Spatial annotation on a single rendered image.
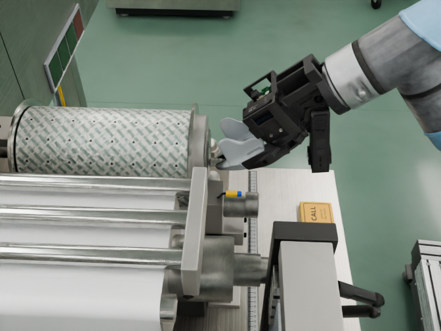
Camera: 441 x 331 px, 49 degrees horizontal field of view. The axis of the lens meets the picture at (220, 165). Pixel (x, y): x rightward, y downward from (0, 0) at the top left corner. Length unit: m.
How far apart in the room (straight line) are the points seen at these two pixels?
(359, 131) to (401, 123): 0.25
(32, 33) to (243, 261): 0.65
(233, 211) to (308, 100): 0.21
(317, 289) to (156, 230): 0.13
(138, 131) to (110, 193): 0.27
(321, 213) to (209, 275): 0.65
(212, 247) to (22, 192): 0.17
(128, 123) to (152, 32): 2.87
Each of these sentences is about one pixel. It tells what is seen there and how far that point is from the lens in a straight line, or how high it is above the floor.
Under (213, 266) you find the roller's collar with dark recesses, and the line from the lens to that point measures 0.45.
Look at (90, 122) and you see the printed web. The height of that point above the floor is 1.31.
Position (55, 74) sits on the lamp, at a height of 1.18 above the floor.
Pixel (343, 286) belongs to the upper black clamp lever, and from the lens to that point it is 0.43.
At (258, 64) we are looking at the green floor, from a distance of 3.17.
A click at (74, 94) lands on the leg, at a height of 0.76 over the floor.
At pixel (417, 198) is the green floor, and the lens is 2.48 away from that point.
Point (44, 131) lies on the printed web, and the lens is 0.70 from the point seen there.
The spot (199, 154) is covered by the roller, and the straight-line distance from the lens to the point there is 0.65.
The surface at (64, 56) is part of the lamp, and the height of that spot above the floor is 1.18.
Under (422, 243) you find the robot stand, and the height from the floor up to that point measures 0.23.
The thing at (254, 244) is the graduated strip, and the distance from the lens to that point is 1.03.
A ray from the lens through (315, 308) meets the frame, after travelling 0.35.
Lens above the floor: 1.74
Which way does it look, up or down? 45 degrees down
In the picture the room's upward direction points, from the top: straight up
